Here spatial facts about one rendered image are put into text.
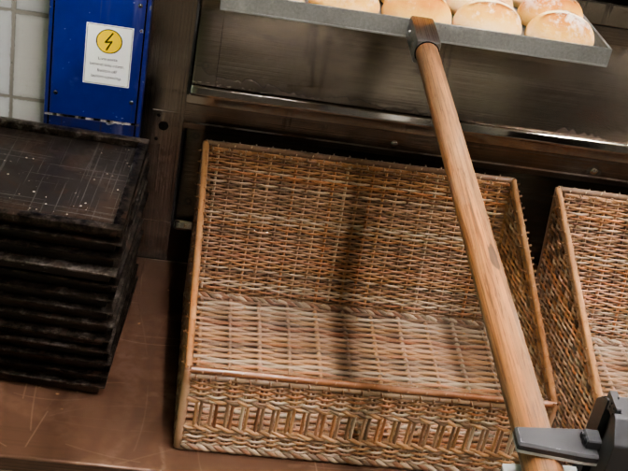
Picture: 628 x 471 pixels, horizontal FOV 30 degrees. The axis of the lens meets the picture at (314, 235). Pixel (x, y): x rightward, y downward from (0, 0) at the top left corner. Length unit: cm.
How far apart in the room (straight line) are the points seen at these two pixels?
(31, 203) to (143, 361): 35
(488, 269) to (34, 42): 109
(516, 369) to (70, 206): 91
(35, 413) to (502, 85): 93
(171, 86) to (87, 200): 34
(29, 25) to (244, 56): 35
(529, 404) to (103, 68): 118
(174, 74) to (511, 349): 112
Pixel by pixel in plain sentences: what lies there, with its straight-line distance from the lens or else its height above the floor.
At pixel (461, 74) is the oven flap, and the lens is 200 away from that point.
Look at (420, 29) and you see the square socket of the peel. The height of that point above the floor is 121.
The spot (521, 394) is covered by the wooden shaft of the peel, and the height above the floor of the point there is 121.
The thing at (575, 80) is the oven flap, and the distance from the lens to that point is 205.
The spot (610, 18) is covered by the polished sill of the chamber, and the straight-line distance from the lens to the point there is 201.
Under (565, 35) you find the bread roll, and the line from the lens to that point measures 170.
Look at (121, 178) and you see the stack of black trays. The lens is 180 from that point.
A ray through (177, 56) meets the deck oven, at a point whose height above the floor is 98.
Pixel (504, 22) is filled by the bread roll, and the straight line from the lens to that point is 168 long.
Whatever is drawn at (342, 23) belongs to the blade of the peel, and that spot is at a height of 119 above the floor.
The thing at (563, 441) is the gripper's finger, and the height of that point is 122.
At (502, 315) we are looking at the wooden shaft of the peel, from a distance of 103.
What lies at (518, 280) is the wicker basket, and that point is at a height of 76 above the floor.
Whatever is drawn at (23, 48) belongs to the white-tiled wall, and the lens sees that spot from 199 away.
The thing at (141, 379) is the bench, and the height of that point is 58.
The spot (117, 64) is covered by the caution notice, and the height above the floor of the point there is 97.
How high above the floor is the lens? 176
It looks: 31 degrees down
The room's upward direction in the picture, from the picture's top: 11 degrees clockwise
